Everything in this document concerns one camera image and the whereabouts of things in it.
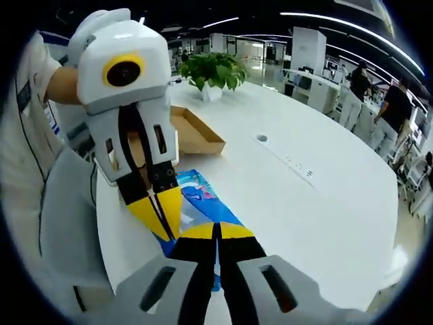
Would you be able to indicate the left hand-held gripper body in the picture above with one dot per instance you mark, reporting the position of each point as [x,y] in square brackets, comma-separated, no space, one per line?
[135,44]

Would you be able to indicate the blue printed plastic pack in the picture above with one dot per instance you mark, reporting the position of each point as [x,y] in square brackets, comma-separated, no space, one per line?
[199,199]

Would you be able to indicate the table socket strip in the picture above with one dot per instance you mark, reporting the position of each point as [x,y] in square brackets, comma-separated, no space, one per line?
[287,157]

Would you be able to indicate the white office desk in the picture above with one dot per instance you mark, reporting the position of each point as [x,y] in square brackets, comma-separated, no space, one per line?
[314,88]

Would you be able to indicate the brown cardboard shoe box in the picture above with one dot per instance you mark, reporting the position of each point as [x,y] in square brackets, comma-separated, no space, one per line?
[196,135]

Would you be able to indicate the long ceiling light strip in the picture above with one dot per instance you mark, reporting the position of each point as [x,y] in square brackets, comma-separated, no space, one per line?
[355,30]

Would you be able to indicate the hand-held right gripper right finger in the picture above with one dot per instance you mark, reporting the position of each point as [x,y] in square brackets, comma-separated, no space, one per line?
[240,250]

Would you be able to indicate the person's white shirt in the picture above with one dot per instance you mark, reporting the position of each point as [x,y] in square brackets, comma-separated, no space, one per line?
[20,162]

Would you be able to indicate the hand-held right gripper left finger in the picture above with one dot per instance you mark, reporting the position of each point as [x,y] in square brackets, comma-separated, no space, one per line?
[193,250]

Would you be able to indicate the white office chair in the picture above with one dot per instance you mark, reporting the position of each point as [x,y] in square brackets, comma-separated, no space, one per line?
[417,183]

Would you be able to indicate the potted green plant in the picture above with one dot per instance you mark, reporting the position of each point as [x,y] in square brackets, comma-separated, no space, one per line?
[216,71]

